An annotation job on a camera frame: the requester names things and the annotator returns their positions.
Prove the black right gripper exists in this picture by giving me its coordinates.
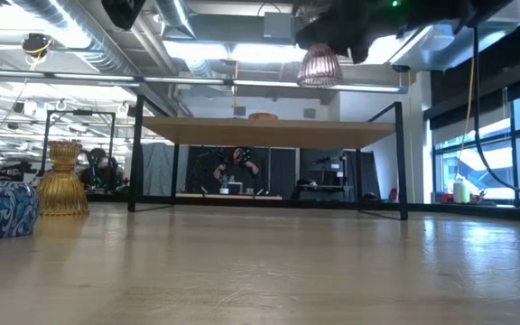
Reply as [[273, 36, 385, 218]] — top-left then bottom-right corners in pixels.
[[293, 0, 469, 64]]

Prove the wooden shelf with black legs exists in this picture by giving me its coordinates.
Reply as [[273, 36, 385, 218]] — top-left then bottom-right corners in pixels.
[[127, 94, 409, 222]]

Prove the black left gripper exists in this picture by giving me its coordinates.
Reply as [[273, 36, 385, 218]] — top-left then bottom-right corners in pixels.
[[100, 0, 147, 32]]

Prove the white plastic bottle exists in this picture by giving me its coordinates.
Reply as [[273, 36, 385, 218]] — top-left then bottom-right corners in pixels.
[[451, 178, 471, 204]]

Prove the wooden background table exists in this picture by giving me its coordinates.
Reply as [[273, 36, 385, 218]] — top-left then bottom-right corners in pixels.
[[176, 192, 283, 202]]

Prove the black background rig frame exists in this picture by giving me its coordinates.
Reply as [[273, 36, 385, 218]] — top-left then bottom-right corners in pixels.
[[42, 109, 116, 177]]

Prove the black aluminium table frame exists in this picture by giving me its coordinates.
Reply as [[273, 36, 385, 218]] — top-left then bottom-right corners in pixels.
[[0, 191, 520, 225]]

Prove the black hanging cable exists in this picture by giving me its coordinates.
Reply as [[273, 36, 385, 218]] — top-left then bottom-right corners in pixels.
[[470, 24, 520, 202]]

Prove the long LED strip light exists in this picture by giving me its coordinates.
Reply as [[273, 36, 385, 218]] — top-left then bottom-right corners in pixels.
[[0, 68, 409, 95]]

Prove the person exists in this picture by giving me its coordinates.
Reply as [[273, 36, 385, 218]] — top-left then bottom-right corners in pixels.
[[79, 147, 124, 191], [212, 145, 262, 196]]

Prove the pink ribbed glass candlestick holder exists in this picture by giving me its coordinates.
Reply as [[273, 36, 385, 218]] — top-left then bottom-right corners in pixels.
[[296, 42, 344, 88]]

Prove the grey curtain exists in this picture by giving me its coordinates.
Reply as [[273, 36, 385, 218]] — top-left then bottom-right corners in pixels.
[[142, 143, 189, 196]]

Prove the amber ribbed glass candlestick holder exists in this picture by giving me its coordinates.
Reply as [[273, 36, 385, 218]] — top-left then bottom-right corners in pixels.
[[37, 140, 91, 217]]

